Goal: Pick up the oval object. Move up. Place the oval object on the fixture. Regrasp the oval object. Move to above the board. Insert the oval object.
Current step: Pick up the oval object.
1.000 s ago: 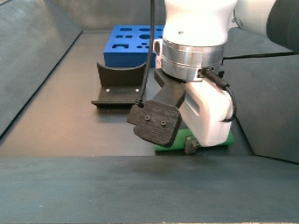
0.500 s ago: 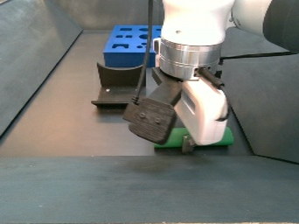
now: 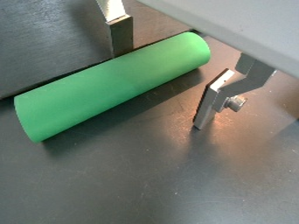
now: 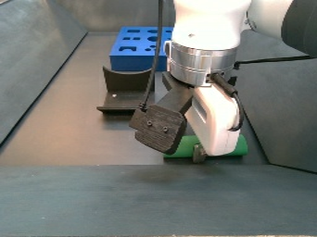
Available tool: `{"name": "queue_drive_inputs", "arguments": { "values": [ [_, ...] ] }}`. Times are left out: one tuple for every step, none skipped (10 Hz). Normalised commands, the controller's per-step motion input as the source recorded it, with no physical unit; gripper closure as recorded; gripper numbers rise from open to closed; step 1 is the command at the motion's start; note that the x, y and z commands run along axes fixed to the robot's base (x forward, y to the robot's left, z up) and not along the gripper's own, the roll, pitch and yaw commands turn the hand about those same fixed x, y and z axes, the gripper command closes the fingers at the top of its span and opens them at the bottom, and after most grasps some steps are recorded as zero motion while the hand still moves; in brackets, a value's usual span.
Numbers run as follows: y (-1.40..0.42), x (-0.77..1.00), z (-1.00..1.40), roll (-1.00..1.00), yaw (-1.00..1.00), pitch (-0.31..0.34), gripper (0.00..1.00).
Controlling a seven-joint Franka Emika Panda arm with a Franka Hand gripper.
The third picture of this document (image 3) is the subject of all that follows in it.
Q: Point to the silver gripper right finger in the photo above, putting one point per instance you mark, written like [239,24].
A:
[223,91]

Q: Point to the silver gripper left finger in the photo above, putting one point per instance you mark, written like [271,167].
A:
[119,24]

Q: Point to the green oval cylinder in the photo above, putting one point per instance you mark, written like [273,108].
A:
[59,105]

